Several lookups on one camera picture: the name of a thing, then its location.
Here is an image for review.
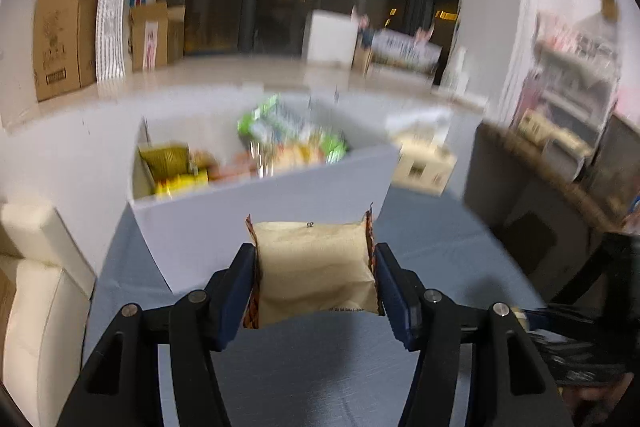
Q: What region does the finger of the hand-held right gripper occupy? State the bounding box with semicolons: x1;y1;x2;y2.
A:
515;307;566;343

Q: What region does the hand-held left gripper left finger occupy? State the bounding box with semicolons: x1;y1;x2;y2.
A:
57;243;257;427

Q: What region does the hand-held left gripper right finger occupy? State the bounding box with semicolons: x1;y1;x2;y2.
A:
372;243;573;427

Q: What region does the white storage box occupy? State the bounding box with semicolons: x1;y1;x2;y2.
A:
127;92;403;295

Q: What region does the beige snack packet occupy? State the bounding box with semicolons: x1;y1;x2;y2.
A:
242;202;386;330

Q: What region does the person's right hand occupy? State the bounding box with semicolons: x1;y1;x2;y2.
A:
570;379;640;427

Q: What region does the blue tablecloth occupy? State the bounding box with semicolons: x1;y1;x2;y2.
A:
82;184;546;427

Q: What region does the bright yellow snack packet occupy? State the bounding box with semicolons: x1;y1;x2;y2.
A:
154;172;209;198

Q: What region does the orange snack packet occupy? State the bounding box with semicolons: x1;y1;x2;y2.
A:
207;152;255;182

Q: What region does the dark wooden side table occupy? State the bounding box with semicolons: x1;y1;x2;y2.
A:
462;122;640;303

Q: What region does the beige printed carton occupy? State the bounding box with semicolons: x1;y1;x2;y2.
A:
391;132;458;196

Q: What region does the olive yellow snack bag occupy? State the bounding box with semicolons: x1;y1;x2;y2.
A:
139;144;191;180

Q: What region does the grey metal tin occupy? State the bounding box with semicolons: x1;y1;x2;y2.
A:
542;137;587;182

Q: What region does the green white snack bag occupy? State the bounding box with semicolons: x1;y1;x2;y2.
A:
236;94;348;165

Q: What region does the cream flat box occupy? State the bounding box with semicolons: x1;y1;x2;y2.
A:
517;112;558;146

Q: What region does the cream sofa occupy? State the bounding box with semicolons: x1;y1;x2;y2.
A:
0;199;98;427

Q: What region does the small brown cardboard box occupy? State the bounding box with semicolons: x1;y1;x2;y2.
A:
352;44;373;72

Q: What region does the cluttered shelf unit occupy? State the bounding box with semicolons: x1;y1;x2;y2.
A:
520;9;623;142

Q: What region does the long printed box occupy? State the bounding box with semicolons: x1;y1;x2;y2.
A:
372;27;443;72

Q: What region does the white foam box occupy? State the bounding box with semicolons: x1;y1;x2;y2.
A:
302;9;360;65

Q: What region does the open cardboard box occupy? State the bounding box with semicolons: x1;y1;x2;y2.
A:
127;1;187;72

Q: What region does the tall stack of white trays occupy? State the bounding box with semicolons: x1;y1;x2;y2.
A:
94;0;132;82

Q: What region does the large cardboard box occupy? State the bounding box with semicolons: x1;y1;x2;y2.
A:
32;0;103;102

